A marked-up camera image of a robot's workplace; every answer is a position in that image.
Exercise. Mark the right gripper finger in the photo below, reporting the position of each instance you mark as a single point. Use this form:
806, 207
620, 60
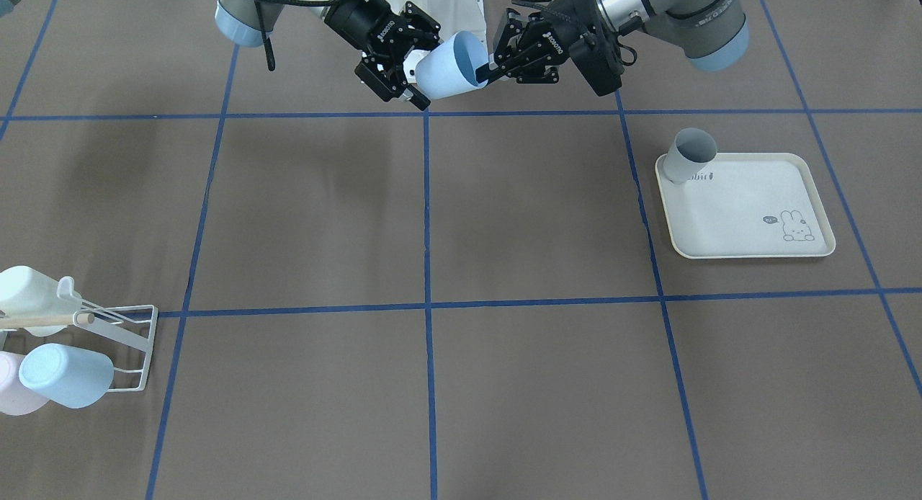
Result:
421, 30
387, 79

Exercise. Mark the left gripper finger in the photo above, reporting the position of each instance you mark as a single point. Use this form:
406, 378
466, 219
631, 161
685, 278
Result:
509, 32
542, 69

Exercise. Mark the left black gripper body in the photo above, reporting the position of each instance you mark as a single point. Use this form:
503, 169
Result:
564, 29

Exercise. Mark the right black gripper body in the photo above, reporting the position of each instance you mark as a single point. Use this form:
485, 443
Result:
358, 16

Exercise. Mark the cream plastic cup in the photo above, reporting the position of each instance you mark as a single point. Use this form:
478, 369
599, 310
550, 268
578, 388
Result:
27, 293

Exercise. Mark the light blue plastic cup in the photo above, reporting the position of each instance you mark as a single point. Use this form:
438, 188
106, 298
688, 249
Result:
72, 377

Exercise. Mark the pink plastic cup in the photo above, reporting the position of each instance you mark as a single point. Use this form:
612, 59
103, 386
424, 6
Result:
16, 398

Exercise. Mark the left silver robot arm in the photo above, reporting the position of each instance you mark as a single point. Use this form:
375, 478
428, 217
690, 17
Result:
712, 34

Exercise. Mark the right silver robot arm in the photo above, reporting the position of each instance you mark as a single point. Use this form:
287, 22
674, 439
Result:
249, 23

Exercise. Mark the grey plastic cup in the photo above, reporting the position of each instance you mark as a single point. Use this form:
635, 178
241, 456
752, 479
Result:
692, 149

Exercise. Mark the cream plastic tray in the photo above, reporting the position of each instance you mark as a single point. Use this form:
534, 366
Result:
746, 205

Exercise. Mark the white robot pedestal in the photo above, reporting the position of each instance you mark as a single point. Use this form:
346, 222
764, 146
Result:
455, 16

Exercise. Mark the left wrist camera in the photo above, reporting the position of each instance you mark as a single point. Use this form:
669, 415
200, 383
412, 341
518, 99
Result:
597, 59

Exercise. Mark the white wire cup rack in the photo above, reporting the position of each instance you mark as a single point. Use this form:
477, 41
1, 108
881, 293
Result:
132, 326

